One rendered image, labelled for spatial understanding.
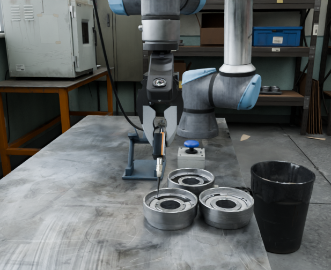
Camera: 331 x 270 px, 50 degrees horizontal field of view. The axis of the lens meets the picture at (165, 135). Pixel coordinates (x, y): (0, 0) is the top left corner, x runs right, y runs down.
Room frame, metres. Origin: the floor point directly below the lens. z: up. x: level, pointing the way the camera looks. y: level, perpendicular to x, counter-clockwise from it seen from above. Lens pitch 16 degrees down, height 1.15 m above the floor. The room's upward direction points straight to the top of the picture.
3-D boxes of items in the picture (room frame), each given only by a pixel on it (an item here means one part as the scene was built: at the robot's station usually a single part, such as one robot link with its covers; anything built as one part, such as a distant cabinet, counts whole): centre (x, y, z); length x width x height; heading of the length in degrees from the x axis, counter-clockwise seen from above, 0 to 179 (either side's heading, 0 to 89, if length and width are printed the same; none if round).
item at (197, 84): (1.23, -0.12, 0.97); 0.13 x 0.12 x 0.14; 61
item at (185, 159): (0.89, -0.07, 0.82); 0.08 x 0.07 x 0.05; 175
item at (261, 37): (4.26, -1.26, 1.11); 0.52 x 0.38 x 0.22; 85
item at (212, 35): (4.31, -0.60, 1.19); 0.52 x 0.42 x 0.38; 85
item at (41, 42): (3.14, 0.92, 1.10); 0.62 x 0.61 x 0.65; 175
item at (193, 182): (0.73, -0.06, 0.82); 0.10 x 0.10 x 0.04
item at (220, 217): (0.62, -0.12, 0.82); 0.10 x 0.10 x 0.04
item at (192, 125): (1.23, -0.12, 0.85); 0.15 x 0.15 x 0.10
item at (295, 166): (1.79, -0.63, 0.21); 0.34 x 0.34 x 0.43
